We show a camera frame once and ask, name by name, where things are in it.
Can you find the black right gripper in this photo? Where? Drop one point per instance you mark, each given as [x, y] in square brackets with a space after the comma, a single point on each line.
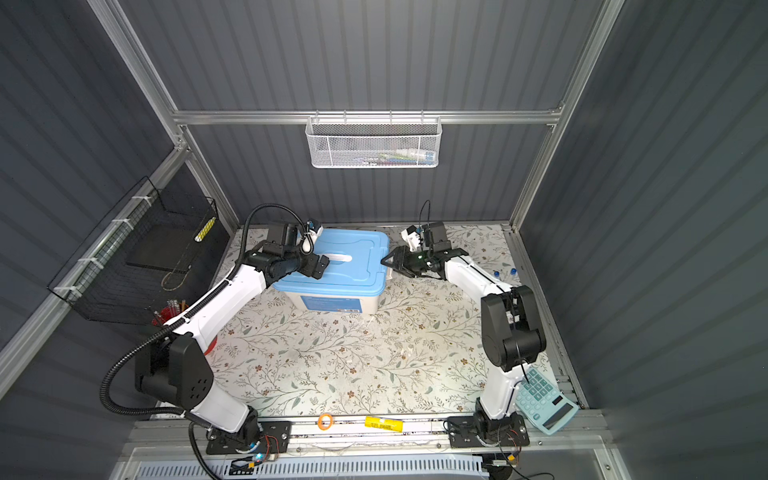
[403, 255]

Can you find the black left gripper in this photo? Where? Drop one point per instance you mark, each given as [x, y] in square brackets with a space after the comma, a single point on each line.
[319, 269]

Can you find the blue plastic bin lid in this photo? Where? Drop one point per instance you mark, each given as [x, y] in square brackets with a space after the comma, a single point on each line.
[355, 267]

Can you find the white plastic storage bin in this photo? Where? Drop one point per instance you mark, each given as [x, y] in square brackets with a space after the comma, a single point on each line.
[337, 304]

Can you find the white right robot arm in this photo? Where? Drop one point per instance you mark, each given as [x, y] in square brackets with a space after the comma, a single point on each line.
[512, 335]

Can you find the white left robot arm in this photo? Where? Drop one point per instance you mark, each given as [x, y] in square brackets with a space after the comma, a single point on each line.
[171, 366]

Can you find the red pencil cup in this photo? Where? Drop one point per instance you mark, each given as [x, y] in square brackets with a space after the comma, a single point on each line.
[172, 309]

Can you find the orange rubber band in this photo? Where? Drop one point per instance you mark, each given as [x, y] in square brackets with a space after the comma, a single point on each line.
[325, 421]

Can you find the yellow label tag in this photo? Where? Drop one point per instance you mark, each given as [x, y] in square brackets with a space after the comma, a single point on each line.
[387, 424]

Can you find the teal calculator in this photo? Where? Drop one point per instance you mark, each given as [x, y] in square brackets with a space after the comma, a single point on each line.
[543, 404]

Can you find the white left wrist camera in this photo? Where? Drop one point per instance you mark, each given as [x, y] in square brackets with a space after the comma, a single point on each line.
[310, 232]

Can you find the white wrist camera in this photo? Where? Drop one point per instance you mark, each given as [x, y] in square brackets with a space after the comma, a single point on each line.
[310, 232]
[413, 236]

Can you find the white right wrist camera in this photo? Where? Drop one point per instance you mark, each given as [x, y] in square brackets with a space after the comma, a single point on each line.
[413, 236]

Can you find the white wire wall basket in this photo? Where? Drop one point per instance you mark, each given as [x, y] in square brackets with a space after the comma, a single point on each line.
[374, 145]

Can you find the black wire wall basket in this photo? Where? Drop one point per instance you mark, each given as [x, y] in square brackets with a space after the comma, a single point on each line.
[145, 257]

